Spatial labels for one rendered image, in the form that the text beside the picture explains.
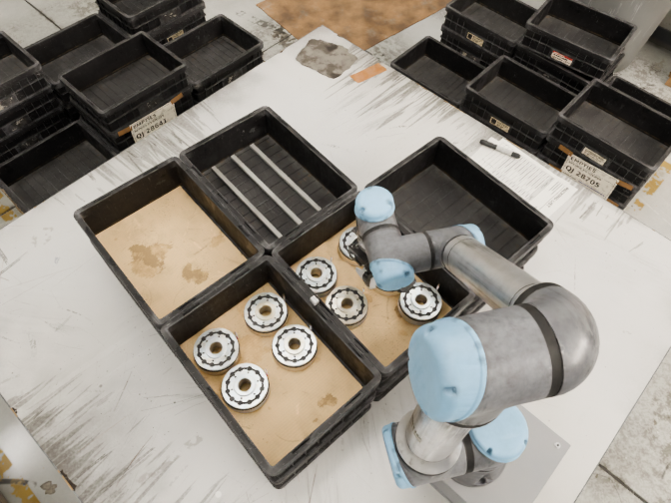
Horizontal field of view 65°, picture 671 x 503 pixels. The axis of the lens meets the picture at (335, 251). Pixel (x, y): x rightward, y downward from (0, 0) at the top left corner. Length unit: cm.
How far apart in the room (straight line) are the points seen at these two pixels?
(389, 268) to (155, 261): 68
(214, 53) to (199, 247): 143
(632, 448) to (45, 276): 206
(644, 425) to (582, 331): 173
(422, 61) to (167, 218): 174
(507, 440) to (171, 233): 95
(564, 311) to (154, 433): 100
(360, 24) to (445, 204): 214
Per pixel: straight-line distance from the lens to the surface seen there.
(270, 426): 120
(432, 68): 280
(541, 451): 131
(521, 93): 261
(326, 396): 121
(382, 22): 351
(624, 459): 232
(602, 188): 233
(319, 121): 185
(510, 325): 64
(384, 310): 130
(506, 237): 149
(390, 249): 97
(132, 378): 144
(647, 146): 244
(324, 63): 206
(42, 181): 249
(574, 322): 67
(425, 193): 151
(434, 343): 62
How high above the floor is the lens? 200
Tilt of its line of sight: 58 degrees down
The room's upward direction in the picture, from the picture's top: 4 degrees clockwise
